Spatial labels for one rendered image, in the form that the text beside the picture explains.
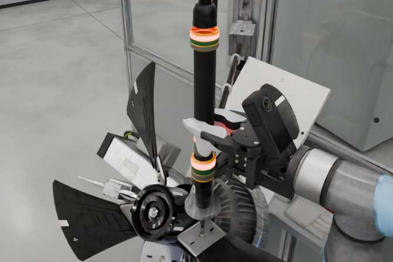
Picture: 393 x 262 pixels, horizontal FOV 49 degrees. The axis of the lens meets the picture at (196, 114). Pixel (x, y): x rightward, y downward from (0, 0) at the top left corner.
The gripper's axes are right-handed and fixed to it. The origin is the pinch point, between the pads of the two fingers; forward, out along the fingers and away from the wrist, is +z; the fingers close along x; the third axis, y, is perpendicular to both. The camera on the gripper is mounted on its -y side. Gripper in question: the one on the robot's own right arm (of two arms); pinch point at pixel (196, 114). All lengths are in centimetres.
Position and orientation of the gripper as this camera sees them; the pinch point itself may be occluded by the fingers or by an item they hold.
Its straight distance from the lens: 74.2
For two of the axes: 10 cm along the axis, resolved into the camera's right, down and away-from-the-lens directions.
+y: -0.1, 8.4, 5.4
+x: 6.0, -4.3, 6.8
